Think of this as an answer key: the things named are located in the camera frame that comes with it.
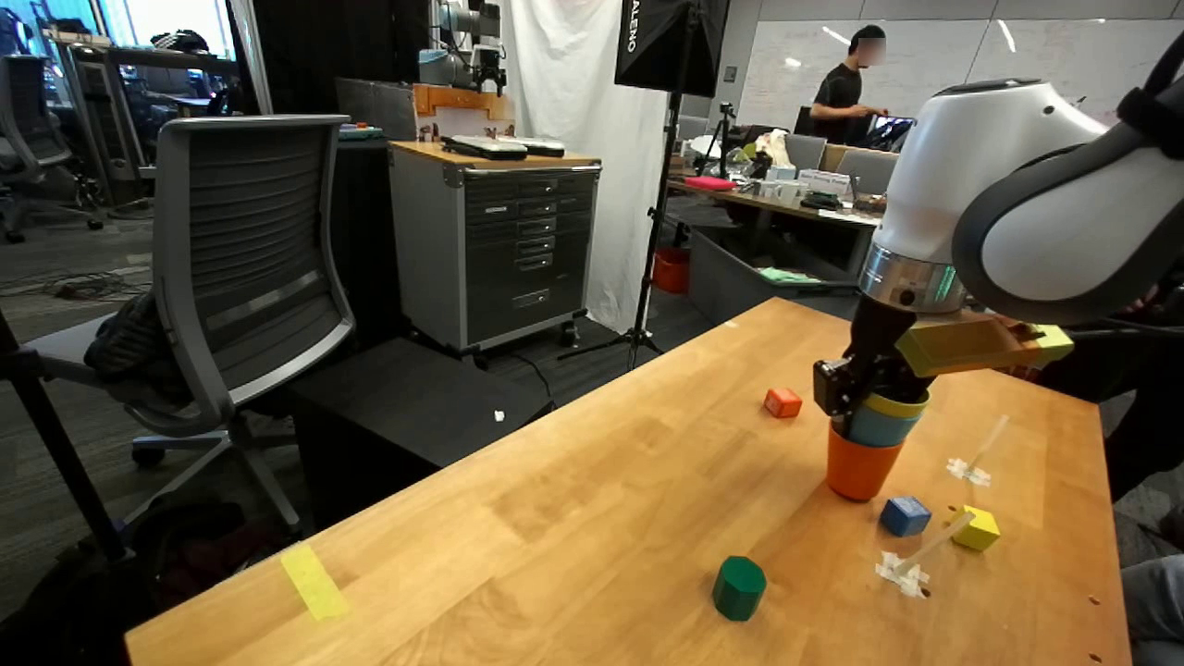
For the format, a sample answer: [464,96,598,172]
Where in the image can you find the gray drawer cabinet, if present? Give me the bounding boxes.
[387,137,607,358]

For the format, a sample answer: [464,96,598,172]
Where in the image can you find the black bag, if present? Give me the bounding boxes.
[80,294,197,404]

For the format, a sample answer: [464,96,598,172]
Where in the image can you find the black light stand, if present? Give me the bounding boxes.
[559,91,697,363]

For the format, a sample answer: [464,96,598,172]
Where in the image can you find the black softbox light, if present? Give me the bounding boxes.
[609,0,734,99]

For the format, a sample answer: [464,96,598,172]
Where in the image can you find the orange plastic cup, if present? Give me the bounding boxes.
[826,422,907,509]

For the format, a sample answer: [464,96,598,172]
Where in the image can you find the yellow tape strip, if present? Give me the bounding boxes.
[278,546,352,626]

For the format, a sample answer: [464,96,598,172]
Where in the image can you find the green wooden cylinder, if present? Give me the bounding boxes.
[711,552,769,626]

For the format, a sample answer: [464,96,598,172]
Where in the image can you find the person in black shirt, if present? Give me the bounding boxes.
[806,24,894,146]

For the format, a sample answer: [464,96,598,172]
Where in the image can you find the blue wooden block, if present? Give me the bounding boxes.
[877,493,937,542]

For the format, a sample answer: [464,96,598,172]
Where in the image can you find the yellow wooden block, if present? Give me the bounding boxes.
[947,499,1002,554]

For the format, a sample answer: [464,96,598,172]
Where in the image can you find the cluttered wooden desk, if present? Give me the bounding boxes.
[671,172,887,311]

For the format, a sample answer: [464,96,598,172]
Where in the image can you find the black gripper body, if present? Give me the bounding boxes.
[844,294,937,412]

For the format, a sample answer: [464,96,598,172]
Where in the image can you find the gray mesh office chair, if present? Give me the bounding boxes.
[24,110,360,535]

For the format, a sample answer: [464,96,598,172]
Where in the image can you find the orange-red wooden block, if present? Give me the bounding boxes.
[760,384,806,422]

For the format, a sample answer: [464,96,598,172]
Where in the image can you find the glossy white whiteboard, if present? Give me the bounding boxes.
[738,14,1184,128]

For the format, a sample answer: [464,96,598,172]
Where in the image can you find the white curtain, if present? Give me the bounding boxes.
[496,0,676,336]

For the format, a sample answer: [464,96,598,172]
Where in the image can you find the yellow-green wrist camera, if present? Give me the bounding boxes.
[894,311,1077,382]

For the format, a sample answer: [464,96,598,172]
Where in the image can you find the red bucket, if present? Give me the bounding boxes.
[649,236,697,300]

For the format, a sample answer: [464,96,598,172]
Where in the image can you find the black low platform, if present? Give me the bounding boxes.
[291,329,644,477]

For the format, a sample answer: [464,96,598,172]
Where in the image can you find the black tripod leg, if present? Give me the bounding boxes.
[0,311,130,565]

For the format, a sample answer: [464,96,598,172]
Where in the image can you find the person in dark jacket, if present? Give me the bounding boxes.
[1095,366,1184,504]

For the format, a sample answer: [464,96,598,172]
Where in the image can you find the white taped plastic stick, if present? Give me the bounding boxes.
[873,511,976,602]

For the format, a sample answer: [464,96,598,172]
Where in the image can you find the flat black device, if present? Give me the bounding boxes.
[442,130,534,165]

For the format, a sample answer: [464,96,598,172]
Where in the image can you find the cardboard box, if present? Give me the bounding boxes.
[411,83,513,142]

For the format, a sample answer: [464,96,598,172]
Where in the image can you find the clear plastic jack piece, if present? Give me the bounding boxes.
[945,412,1013,493]

